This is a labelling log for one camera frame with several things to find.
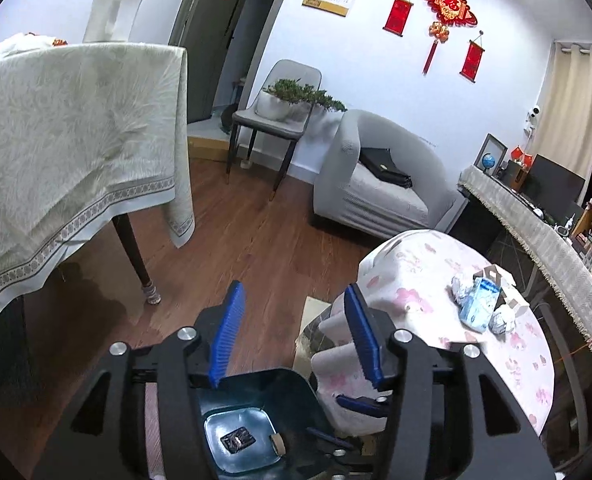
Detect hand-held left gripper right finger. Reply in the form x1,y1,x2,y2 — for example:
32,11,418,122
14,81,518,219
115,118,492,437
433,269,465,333
343,282,556,480

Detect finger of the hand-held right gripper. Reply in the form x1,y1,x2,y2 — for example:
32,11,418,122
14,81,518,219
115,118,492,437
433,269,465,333
336,394,391,417
306,427,357,453

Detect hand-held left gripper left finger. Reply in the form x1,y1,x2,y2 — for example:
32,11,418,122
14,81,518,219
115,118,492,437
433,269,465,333
31,280,247,480

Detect dark teal waste bin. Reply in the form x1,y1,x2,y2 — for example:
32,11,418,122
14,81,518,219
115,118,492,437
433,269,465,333
196,367,339,478

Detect foil ball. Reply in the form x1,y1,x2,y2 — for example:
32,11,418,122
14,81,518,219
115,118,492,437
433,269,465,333
450,276,476,306
490,307,516,335

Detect blue tissue packet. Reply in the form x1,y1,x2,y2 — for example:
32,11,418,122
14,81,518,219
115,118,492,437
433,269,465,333
458,276,501,333

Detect tan cardboard sheet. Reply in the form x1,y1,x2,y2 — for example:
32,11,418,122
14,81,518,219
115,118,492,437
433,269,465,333
300,296,337,343

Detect dark crumpled wrapper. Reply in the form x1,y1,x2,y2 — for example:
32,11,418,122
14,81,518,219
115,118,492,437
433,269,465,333
221,426,257,453

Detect round table, pink cloth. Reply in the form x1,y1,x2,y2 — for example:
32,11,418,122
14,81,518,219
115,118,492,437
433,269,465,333
311,230,556,436

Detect dark wooden table leg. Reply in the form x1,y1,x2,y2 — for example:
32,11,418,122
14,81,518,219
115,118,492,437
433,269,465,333
112,212,153,288

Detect white open cardboard box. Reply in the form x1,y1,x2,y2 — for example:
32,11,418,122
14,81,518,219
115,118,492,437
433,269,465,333
474,262,531,318

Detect black leather bag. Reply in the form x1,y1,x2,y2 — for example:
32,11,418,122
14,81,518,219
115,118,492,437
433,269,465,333
358,146,413,190

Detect grey armchair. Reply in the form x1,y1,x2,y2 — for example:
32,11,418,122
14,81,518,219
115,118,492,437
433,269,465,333
313,109,469,241

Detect flat cardboard box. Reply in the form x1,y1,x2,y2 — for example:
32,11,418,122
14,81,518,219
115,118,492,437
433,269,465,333
187,132,229,162

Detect side desk with fringed cloth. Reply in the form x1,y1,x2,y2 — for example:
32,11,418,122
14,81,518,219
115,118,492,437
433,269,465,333
458,165,592,411

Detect grey dining chair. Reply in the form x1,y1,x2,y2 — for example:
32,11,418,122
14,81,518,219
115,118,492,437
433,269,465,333
226,59,323,203

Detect brown wooden box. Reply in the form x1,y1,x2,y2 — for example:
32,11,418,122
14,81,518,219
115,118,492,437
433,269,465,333
503,160,529,192

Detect potted plant large white pot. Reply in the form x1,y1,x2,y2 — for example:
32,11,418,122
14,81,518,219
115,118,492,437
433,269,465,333
255,78,297,122

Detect black computer monitor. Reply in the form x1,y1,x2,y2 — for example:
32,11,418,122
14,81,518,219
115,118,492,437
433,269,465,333
520,154,586,221

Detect potted plant small white pot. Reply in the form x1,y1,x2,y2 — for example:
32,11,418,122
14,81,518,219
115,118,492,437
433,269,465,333
286,87,348,123

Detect red hanging scroll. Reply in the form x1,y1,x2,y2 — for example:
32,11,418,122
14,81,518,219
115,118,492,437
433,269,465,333
382,0,415,38
459,39,485,83

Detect grey door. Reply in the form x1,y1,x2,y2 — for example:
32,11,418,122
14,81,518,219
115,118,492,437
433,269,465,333
168,0,297,126

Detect beige curtain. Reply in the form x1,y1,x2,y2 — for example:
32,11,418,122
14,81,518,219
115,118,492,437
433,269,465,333
528,42,592,206

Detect white ceramic pitcher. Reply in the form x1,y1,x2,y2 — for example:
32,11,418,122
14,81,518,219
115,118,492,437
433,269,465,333
82,0,149,44

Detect red chinese knot ornament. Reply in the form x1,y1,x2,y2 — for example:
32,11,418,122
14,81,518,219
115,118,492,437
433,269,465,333
417,0,478,76

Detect white cloth bundle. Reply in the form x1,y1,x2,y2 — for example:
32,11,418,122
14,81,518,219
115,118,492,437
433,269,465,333
0,32,69,66

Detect picture frame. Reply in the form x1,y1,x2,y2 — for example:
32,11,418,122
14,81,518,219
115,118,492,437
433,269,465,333
476,133,508,176

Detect white security camera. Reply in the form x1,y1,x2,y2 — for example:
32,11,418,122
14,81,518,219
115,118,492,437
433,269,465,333
523,105,544,133

